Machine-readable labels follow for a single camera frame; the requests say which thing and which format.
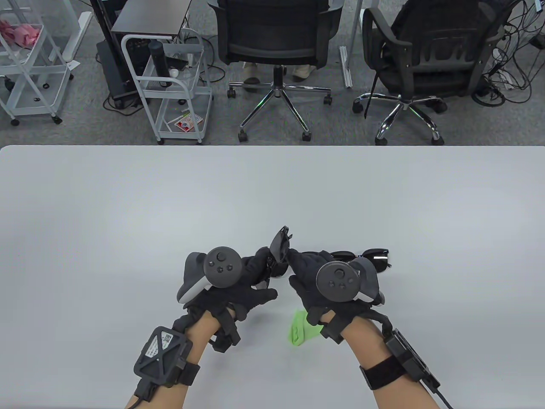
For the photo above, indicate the person's left hand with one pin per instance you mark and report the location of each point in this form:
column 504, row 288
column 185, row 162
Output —
column 238, row 296

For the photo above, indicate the person's right hand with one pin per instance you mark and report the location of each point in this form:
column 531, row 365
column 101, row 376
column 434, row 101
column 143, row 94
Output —
column 306, row 272

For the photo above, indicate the small mirrored oval sunglasses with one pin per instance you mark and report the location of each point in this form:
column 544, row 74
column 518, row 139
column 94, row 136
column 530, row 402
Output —
column 280, row 245

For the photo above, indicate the green cleaning cloth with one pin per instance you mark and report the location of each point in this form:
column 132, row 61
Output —
column 298, row 330

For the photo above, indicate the thick black square sunglasses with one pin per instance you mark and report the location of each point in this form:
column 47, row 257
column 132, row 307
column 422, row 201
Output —
column 379, row 255

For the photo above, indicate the person's right forearm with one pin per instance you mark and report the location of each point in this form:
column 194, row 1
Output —
column 366, row 341

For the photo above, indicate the grey right hand controller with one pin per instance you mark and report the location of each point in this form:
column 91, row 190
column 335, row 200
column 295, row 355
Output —
column 338, row 279

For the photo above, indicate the grey hand controller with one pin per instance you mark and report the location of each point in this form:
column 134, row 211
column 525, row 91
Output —
column 338, row 279
column 221, row 266

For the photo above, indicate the grey left hand controller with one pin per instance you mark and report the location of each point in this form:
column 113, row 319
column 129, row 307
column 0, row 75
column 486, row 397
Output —
column 221, row 266

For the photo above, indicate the black left wrist tracker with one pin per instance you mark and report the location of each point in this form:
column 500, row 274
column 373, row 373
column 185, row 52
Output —
column 162, row 351

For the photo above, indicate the black wrist tracker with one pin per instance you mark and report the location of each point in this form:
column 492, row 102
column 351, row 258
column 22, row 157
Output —
column 404, row 351
column 162, row 351

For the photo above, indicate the black right wrist tracker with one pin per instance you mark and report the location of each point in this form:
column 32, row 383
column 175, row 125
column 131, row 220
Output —
column 404, row 351

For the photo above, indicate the red and white packet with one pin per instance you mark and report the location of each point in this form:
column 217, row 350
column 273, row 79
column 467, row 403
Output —
column 187, row 123

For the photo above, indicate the white table leg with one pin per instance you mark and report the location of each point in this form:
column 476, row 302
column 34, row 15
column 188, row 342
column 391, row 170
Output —
column 345, row 68

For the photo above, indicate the black office chair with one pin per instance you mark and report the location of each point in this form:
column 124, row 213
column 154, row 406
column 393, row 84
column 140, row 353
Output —
column 272, row 25
column 434, row 42

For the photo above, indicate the black bottle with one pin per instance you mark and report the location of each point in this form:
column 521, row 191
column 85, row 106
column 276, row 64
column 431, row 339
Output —
column 158, row 59

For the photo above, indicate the grey flat device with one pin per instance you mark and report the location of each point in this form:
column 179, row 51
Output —
column 183, row 49

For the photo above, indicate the black computer tower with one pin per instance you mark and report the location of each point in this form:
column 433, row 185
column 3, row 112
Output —
column 113, row 72

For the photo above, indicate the white power strip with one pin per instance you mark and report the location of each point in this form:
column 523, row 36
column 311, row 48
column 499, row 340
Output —
column 506, row 81

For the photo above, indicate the white paper tag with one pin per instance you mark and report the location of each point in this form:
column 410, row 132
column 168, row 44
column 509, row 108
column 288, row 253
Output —
column 72, row 65

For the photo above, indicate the dark side table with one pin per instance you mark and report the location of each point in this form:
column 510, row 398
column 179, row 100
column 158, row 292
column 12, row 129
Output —
column 149, row 17

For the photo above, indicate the white table foot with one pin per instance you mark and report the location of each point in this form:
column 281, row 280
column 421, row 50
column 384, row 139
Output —
column 76, row 36

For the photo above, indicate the black desk leg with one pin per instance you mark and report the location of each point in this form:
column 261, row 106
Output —
column 102, row 21

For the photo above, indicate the black power adapter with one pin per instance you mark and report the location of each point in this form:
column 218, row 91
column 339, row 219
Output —
column 536, row 41

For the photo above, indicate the pink cloth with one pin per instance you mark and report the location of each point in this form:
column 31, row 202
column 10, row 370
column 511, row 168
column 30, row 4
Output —
column 21, row 34

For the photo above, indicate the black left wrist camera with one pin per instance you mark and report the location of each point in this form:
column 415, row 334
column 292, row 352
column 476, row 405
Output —
column 228, row 336

